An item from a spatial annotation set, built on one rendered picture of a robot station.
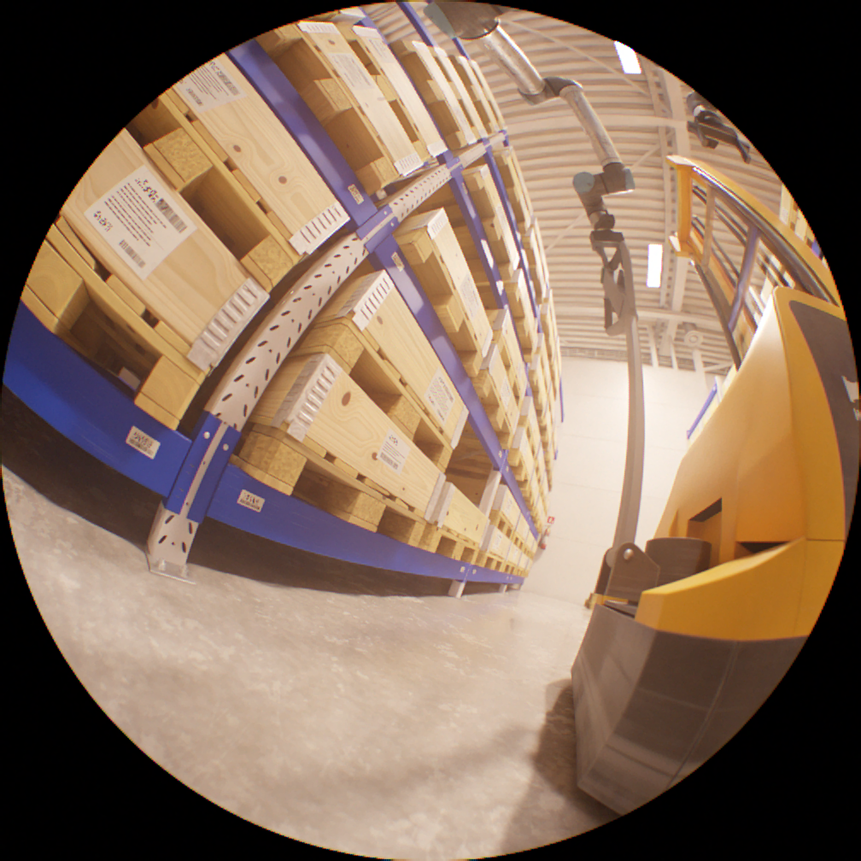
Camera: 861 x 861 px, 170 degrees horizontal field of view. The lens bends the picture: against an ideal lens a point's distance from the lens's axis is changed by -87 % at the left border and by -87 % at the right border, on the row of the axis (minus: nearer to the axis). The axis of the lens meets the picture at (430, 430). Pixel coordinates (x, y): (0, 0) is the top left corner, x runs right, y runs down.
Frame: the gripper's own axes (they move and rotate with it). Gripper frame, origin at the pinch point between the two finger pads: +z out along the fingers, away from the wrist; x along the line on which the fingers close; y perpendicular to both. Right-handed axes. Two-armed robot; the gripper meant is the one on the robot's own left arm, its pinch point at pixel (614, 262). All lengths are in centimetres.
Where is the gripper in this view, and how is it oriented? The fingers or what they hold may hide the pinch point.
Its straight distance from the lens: 118.9
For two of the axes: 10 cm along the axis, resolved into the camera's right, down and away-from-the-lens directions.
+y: 2.8, -0.3, 9.6
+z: 0.6, 10.0, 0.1
